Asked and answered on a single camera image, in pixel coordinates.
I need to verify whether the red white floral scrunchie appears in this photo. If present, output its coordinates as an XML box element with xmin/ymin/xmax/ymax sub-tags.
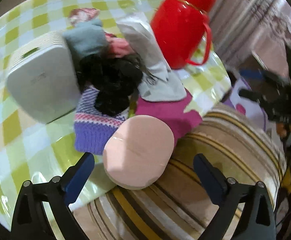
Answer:
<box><xmin>68</xmin><ymin>8</ymin><xmax>100</xmax><ymax>27</ymax></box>

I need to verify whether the beige embroidered curtain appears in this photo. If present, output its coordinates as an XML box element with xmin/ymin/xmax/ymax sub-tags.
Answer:
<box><xmin>209</xmin><ymin>0</ymin><xmax>291</xmax><ymax>67</ymax></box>

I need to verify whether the white grey cloth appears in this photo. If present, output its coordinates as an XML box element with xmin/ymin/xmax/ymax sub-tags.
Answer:
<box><xmin>117</xmin><ymin>12</ymin><xmax>187</xmax><ymax>102</ymax></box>

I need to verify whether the striped plush cushion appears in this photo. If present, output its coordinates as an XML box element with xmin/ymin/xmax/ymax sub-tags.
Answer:
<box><xmin>73</xmin><ymin>103</ymin><xmax>288</xmax><ymax>240</ymax></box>

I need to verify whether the purple cardboard box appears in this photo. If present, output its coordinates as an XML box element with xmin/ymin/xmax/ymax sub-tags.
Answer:
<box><xmin>223</xmin><ymin>78</ymin><xmax>273</xmax><ymax>136</ymax></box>

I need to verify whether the magenta knitted garment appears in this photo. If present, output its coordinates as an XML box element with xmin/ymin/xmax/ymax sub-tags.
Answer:
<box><xmin>135</xmin><ymin>89</ymin><xmax>202</xmax><ymax>146</ymax></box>

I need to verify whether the pink round sponge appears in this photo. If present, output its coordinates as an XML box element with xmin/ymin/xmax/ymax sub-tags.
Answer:
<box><xmin>103</xmin><ymin>115</ymin><xmax>175</xmax><ymax>190</ymax></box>

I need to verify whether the grey blue fleece cloth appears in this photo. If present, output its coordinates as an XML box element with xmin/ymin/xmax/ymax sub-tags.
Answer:
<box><xmin>62</xmin><ymin>18</ymin><xmax>109</xmax><ymax>63</ymax></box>

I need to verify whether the purple pink knitted sock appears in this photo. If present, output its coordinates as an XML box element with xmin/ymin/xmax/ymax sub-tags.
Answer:
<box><xmin>73</xmin><ymin>86</ymin><xmax>129</xmax><ymax>155</ymax></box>

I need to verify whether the pink soft cloth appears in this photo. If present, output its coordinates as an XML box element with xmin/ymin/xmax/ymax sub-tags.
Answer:
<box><xmin>105</xmin><ymin>33</ymin><xmax>135</xmax><ymax>58</ymax></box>

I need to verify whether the black fuzzy cloth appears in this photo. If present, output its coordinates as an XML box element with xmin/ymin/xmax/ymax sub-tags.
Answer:
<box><xmin>76</xmin><ymin>53</ymin><xmax>145</xmax><ymax>116</ymax></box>

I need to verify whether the green checkered tablecloth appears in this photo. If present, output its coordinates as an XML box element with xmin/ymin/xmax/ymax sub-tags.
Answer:
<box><xmin>0</xmin><ymin>0</ymin><xmax>232</xmax><ymax>230</ymax></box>

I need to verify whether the white ribbed plastic device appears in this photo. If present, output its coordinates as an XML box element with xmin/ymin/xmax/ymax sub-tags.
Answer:
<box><xmin>6</xmin><ymin>31</ymin><xmax>81</xmax><ymax>124</ymax></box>

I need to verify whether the red thermos jug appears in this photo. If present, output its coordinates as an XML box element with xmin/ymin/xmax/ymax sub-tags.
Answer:
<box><xmin>150</xmin><ymin>0</ymin><xmax>215</xmax><ymax>69</ymax></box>

